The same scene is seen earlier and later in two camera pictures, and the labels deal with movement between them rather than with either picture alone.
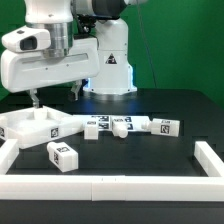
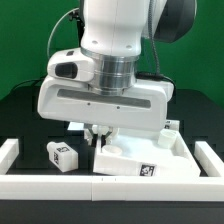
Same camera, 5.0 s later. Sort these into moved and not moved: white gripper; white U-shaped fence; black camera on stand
Moved: white gripper
Not moved: white U-shaped fence; black camera on stand
